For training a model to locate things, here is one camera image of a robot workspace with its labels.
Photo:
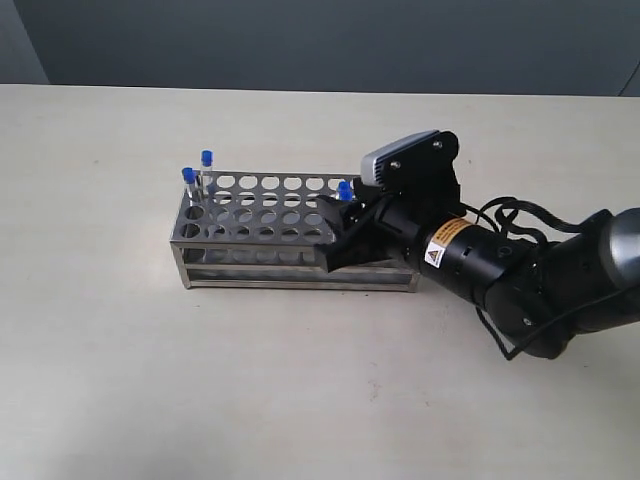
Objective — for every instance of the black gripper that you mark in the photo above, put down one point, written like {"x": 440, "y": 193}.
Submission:
{"x": 398, "y": 226}

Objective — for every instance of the blue capped tube back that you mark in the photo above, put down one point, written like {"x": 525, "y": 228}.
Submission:
{"x": 344, "y": 191}

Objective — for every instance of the blue capped tube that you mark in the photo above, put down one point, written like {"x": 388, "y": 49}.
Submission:
{"x": 192, "y": 188}
{"x": 344, "y": 191}

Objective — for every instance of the blue capped tube column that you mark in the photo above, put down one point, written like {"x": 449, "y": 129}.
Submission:
{"x": 207, "y": 184}

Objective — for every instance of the blue capped tube front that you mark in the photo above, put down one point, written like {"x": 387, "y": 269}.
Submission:
{"x": 192, "y": 188}

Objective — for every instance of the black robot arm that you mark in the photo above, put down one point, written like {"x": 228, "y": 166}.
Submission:
{"x": 536, "y": 282}

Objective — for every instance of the stainless steel tube rack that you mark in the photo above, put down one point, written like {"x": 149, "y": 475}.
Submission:
{"x": 258, "y": 231}

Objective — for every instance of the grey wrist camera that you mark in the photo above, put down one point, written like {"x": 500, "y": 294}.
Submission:
{"x": 372, "y": 164}

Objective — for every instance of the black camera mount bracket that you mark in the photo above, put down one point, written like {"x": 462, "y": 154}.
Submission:
{"x": 426, "y": 172}

